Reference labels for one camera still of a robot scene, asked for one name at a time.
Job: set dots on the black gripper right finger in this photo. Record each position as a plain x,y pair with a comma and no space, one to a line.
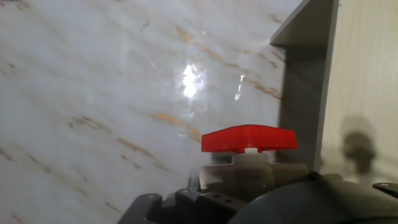
387,188

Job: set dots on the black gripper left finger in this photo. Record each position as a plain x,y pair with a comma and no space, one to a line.
192,208

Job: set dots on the cream wooden shelf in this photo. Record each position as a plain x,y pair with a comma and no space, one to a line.
363,62

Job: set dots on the marble pattern board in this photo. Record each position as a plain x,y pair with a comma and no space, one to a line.
93,93

